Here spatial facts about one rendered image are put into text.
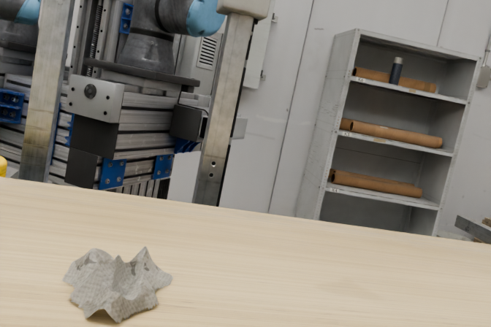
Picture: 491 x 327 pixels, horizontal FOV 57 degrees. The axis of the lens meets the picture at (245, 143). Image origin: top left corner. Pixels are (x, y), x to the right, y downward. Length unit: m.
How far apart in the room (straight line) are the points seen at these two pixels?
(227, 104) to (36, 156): 0.29
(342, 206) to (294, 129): 0.71
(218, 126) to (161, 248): 0.35
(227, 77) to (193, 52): 0.93
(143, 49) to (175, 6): 0.15
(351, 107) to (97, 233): 3.15
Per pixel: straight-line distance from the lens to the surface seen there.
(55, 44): 0.70
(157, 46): 1.21
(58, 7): 0.71
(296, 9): 3.39
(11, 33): 1.53
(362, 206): 3.65
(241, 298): 0.33
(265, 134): 3.34
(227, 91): 0.70
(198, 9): 1.09
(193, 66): 1.63
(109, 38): 1.42
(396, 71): 3.27
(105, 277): 0.30
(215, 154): 0.71
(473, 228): 1.23
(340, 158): 3.50
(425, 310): 0.41
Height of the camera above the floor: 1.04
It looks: 7 degrees down
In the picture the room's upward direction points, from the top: 12 degrees clockwise
